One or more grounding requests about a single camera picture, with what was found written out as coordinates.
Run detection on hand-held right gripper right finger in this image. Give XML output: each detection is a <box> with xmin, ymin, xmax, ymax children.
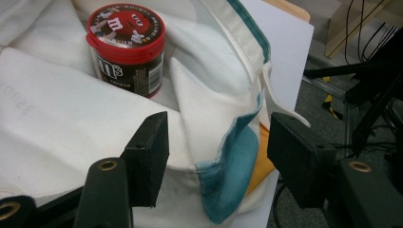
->
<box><xmin>266</xmin><ymin>111</ymin><xmax>337</xmax><ymax>210</ymax></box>

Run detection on black looped floor cable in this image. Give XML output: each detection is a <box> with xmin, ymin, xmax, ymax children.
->
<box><xmin>272</xmin><ymin>181</ymin><xmax>288</xmax><ymax>228</ymax></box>

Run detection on wooden table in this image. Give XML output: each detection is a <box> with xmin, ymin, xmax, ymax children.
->
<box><xmin>260</xmin><ymin>0</ymin><xmax>312</xmax><ymax>24</ymax></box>

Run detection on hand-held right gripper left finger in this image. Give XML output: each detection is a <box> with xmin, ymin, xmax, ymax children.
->
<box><xmin>121</xmin><ymin>110</ymin><xmax>170</xmax><ymax>209</ymax></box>

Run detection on aluminium rail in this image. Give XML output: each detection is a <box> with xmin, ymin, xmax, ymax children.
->
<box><xmin>300</xmin><ymin>75</ymin><xmax>359</xmax><ymax>150</ymax></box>

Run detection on black metal stand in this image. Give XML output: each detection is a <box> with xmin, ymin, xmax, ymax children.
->
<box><xmin>302</xmin><ymin>27</ymin><xmax>403</xmax><ymax>160</ymax></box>

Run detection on black hanging desk cables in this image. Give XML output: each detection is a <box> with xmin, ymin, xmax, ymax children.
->
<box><xmin>343</xmin><ymin>0</ymin><xmax>400</xmax><ymax>65</ymax></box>

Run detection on red candy jar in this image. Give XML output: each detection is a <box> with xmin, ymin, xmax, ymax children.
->
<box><xmin>85</xmin><ymin>3</ymin><xmax>166</xmax><ymax>99</ymax></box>

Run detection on light wooden desk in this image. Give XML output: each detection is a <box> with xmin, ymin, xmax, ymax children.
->
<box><xmin>323</xmin><ymin>0</ymin><xmax>403</xmax><ymax>60</ymax></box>

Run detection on white canvas tote bag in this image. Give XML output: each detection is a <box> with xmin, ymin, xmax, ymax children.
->
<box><xmin>0</xmin><ymin>0</ymin><xmax>312</xmax><ymax>228</ymax></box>

